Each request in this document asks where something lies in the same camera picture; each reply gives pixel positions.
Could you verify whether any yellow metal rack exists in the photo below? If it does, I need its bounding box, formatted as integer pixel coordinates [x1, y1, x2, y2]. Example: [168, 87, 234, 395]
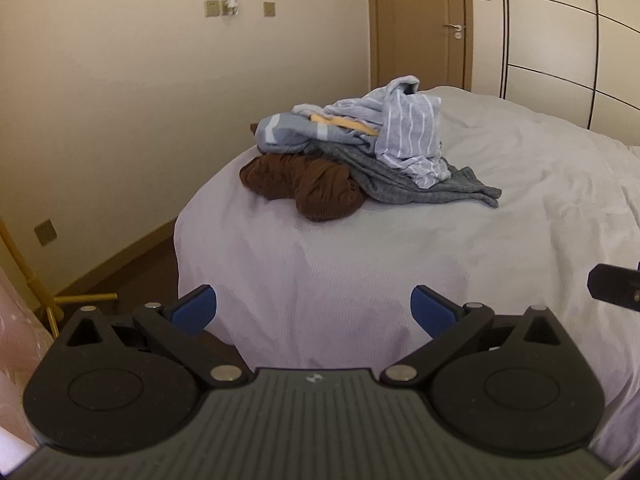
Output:
[0, 217, 118, 336]

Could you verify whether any grey striped shirt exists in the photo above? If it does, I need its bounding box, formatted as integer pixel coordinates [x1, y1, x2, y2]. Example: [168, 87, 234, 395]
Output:
[254, 75, 451, 188]

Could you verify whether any brown wooden door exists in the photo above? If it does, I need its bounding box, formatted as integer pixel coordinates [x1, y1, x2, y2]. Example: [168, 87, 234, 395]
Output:
[367, 0, 473, 93]

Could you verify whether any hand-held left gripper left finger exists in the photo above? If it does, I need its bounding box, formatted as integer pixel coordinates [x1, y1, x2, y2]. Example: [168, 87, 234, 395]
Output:
[52, 285, 256, 388]

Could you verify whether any cream wardrobe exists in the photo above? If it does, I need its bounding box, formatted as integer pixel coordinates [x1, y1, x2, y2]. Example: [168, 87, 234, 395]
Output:
[500, 0, 640, 146]

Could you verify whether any wall outlet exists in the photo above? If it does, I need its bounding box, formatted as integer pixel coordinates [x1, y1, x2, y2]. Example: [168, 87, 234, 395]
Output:
[34, 218, 58, 247]

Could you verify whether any brown garment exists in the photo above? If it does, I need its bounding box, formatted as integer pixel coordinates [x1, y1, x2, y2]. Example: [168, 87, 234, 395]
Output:
[239, 154, 366, 223]

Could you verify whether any pink cloth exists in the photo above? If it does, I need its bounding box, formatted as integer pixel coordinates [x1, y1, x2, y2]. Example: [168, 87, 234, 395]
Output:
[0, 260, 53, 446]

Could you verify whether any dark grey knit garment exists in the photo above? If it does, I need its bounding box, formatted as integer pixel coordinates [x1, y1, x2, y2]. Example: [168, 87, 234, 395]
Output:
[300, 140, 502, 208]

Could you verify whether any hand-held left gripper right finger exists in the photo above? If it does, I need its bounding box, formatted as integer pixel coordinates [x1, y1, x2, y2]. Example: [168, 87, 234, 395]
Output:
[380, 285, 576, 388]

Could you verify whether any white bed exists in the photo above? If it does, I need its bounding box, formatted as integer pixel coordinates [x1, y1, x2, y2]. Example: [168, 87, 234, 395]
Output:
[174, 85, 640, 466]

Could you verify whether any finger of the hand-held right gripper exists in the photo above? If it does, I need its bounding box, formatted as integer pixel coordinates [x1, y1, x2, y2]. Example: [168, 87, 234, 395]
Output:
[587, 262, 640, 311]

